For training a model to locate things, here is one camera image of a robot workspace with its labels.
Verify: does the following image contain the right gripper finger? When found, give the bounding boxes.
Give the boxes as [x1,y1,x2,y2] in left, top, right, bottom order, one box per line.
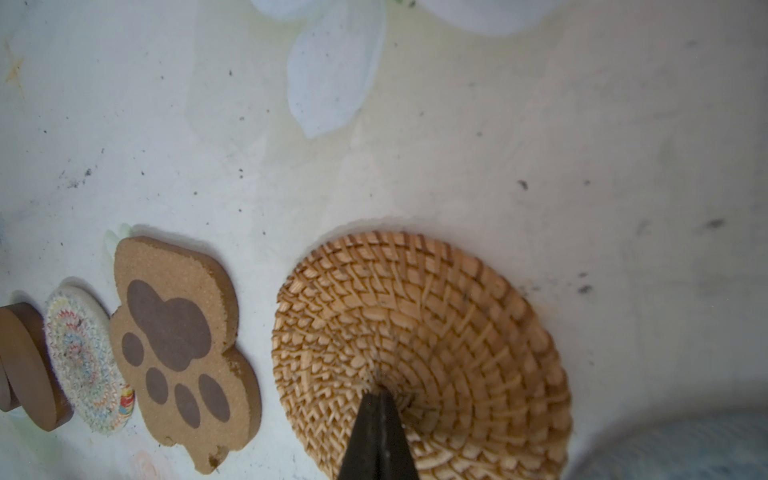
[337,387,419,480]

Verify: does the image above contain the woven rattan round coaster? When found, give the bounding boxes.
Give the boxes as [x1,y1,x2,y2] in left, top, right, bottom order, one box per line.
[271,231,573,479]

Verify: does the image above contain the paw shaped cork coaster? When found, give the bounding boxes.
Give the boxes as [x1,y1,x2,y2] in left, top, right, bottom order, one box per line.
[109,236,262,474]

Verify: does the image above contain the white patterned round coaster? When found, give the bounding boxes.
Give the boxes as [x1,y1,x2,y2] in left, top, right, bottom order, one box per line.
[44,285,135,435]

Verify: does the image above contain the grey blue round coaster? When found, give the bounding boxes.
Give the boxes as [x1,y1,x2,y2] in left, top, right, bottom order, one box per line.
[571,410,767,479]

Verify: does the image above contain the dark brown round coaster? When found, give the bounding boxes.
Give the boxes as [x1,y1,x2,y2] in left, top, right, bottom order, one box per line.
[1,303,72,431]

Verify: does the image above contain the brown glossy round coaster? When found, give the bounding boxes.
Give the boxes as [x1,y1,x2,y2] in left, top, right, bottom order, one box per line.
[0,366,20,412]

